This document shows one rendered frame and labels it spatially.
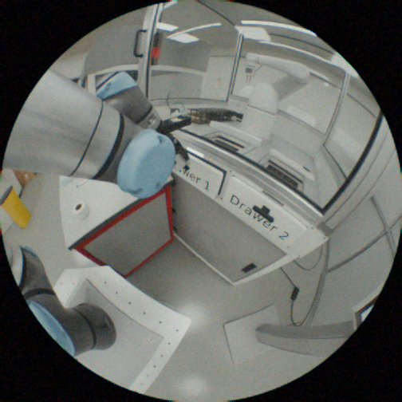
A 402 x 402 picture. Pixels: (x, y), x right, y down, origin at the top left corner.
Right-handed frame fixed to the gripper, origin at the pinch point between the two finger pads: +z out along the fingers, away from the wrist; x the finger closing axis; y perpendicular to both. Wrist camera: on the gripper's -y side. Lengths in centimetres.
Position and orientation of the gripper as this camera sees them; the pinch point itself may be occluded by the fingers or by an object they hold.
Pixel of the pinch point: (184, 160)
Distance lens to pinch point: 48.0
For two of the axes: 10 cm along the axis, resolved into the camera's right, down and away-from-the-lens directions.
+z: 2.8, 2.5, 9.3
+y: -6.1, 7.9, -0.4
